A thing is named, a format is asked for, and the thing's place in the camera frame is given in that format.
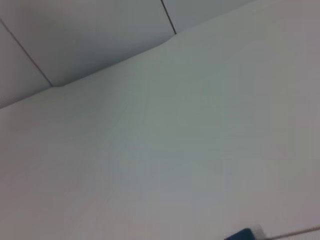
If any blue short-sleeved shirt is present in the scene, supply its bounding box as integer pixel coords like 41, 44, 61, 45
223, 227, 265, 240

